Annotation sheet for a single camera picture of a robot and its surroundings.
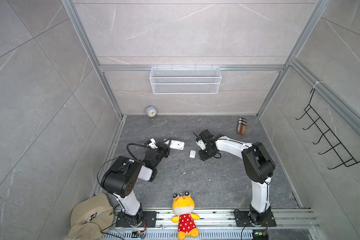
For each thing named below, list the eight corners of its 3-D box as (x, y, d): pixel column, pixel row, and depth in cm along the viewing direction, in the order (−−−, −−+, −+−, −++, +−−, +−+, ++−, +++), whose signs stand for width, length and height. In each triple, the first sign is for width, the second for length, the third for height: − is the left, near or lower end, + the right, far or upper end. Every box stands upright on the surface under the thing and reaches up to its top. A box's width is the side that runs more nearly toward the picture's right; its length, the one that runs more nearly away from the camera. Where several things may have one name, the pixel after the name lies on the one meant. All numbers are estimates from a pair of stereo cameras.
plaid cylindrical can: (236, 133, 111) (237, 130, 109) (238, 119, 120) (239, 116, 118) (244, 135, 110) (245, 132, 108) (245, 121, 119) (247, 118, 117)
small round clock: (146, 120, 119) (144, 112, 112) (148, 113, 125) (146, 105, 118) (156, 120, 120) (155, 112, 112) (157, 113, 125) (156, 105, 118)
